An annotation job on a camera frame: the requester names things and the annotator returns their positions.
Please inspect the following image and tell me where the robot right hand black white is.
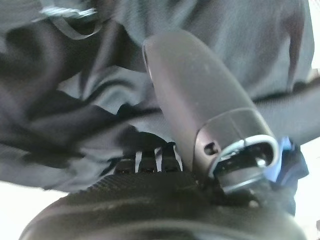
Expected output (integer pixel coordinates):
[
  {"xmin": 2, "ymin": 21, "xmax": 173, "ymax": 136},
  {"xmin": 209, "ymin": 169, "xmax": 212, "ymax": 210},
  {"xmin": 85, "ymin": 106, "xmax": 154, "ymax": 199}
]
[{"xmin": 18, "ymin": 29, "xmax": 308, "ymax": 240}]

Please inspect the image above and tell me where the navy blue garment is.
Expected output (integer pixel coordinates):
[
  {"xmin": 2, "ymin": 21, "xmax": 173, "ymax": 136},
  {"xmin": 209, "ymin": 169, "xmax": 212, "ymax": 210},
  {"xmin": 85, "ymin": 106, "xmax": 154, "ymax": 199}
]
[{"xmin": 273, "ymin": 136, "xmax": 310, "ymax": 217}]

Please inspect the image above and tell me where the black garment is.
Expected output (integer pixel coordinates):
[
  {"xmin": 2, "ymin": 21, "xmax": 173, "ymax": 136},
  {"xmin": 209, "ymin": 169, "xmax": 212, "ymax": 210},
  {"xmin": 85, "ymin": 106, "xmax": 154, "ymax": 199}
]
[{"xmin": 0, "ymin": 0, "xmax": 320, "ymax": 193}]

